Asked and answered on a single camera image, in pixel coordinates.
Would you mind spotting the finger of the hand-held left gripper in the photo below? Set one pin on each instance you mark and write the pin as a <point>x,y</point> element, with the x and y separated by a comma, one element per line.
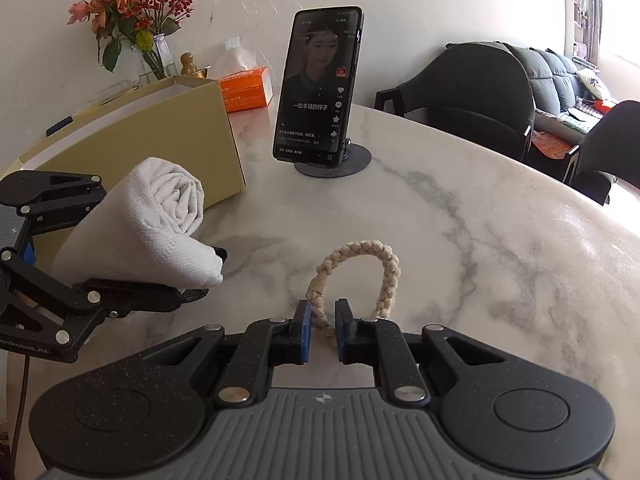
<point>75,187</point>
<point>150,300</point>

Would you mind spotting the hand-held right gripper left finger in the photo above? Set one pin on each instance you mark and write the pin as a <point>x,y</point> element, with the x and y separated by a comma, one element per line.
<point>303,332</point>

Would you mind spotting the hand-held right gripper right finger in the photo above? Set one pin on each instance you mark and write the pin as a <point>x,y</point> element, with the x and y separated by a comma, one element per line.
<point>342,332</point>

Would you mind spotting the white shopping bag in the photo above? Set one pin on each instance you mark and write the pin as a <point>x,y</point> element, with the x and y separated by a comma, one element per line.
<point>140,225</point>

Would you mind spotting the black pen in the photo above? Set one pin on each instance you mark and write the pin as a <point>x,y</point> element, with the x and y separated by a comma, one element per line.
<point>60,126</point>

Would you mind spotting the yellow cardboard box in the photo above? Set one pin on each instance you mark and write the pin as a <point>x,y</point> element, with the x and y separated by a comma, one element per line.
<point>210,125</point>

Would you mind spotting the glass vase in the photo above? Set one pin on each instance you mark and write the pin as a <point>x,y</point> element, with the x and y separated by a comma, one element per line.
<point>165,57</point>

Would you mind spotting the brass gourd ornament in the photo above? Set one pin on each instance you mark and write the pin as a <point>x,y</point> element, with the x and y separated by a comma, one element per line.
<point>192,65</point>

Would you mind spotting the orange tissue box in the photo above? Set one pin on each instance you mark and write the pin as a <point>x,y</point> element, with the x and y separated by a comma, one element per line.
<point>247,92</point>

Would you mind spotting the black smartphone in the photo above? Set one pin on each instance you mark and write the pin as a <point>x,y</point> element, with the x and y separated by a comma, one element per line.
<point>315,90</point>

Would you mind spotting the red patterned cushion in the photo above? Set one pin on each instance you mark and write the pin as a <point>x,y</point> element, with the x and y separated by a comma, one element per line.
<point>550,144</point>

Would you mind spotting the black dining chair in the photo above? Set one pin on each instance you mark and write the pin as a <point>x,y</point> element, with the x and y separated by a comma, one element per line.
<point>615,140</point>
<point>475,80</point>

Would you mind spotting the dark grey sofa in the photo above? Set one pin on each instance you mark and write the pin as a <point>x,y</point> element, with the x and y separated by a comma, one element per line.
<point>550,75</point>

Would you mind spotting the orange cushion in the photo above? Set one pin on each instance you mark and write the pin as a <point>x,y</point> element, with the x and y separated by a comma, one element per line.
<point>605,104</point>

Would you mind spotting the white sofa pillow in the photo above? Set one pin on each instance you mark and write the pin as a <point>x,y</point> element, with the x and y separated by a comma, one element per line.
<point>595,84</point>

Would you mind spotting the white bookshelf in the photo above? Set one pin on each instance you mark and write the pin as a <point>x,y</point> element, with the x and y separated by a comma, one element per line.
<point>580,10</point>

